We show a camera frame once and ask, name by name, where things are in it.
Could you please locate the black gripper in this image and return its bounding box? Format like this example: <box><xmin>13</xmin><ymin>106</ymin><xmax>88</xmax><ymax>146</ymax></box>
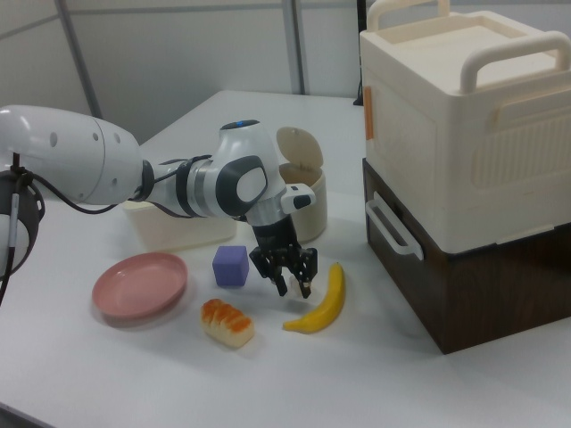
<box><xmin>248</xmin><ymin>217</ymin><xmax>319</xmax><ymax>300</ymax></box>

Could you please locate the cream trash can with lid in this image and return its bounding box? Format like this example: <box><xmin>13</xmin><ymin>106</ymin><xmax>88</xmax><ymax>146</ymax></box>
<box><xmin>275</xmin><ymin>126</ymin><xmax>328</xmax><ymax>244</ymax></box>

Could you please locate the yellow toy banana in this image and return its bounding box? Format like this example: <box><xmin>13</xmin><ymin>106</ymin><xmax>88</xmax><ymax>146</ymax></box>
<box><xmin>282</xmin><ymin>262</ymin><xmax>347</xmax><ymax>333</ymax></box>

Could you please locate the purple cube block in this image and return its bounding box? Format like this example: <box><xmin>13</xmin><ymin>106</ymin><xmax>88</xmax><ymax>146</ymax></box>
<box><xmin>211</xmin><ymin>244</ymin><xmax>250</xmax><ymax>288</ymax></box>

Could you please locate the toy bread loaf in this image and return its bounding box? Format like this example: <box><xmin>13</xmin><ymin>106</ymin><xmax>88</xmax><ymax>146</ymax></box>
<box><xmin>198</xmin><ymin>298</ymin><xmax>256</xmax><ymax>350</ymax></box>

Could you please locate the cream rectangular plastic tub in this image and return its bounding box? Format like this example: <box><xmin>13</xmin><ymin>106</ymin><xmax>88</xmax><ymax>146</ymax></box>
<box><xmin>122</xmin><ymin>200</ymin><xmax>238</xmax><ymax>251</ymax></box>

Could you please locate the pink plastic plate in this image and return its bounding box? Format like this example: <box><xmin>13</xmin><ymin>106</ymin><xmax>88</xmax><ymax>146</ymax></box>
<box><xmin>91</xmin><ymin>251</ymin><xmax>189</xmax><ymax>318</ymax></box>

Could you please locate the dark wooden drawer cabinet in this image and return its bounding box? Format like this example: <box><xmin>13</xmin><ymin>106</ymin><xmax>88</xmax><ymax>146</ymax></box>
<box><xmin>361</xmin><ymin>158</ymin><xmax>571</xmax><ymax>356</ymax></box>

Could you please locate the cream plastic microwave box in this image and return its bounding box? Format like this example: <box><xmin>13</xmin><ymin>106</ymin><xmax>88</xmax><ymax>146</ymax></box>
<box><xmin>359</xmin><ymin>0</ymin><xmax>571</xmax><ymax>252</ymax></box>

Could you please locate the black cable behind box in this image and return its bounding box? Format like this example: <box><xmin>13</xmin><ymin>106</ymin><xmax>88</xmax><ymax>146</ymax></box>
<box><xmin>352</xmin><ymin>0</ymin><xmax>368</xmax><ymax>107</ymax></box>

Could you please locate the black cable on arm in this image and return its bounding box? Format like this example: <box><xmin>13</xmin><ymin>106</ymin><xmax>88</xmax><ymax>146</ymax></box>
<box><xmin>0</xmin><ymin>153</ymin><xmax>213</xmax><ymax>309</ymax></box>

